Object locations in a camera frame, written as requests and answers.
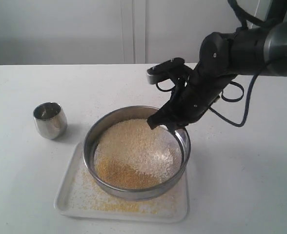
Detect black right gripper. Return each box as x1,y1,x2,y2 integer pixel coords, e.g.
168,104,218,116
147,31,239,134

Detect rice and millet grains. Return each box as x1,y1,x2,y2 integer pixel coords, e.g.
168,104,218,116
94,119,182,189

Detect round steel mesh sieve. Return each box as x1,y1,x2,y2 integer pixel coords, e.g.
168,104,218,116
82,105,191,201

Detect stainless steel cup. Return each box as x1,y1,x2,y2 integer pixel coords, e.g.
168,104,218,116
33,102,67,139

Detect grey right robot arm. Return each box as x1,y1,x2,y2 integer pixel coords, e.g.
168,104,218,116
147,22,287,131

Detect white plastic tray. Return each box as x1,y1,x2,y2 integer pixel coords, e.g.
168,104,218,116
54,142,189,223

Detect yellow millet grains on tray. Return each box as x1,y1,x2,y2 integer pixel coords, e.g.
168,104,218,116
66,168,180,215

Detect white cabinet doors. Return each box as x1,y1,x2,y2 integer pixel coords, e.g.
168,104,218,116
0,0,240,65

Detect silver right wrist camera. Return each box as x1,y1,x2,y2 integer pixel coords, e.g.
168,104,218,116
145,58,185,85

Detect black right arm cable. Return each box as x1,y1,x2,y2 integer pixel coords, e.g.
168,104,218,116
155,0,281,127

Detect dark grey post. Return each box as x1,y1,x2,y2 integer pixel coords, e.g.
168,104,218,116
265,0,287,28

